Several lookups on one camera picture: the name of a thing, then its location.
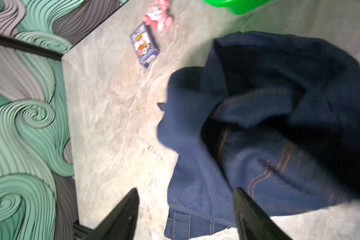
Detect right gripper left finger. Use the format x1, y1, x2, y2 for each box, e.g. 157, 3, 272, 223
84, 188, 140, 240

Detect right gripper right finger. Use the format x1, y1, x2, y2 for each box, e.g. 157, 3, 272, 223
233, 188, 291, 240

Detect dark blue denim jeans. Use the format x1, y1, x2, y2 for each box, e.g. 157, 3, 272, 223
158, 32, 360, 240

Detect blue playing card box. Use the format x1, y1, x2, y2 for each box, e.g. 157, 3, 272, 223
130, 22, 160, 69

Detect pink plush toy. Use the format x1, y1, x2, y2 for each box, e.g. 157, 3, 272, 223
144, 0, 174, 32

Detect green plastic basket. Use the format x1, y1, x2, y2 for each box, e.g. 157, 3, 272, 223
205, 0, 272, 15

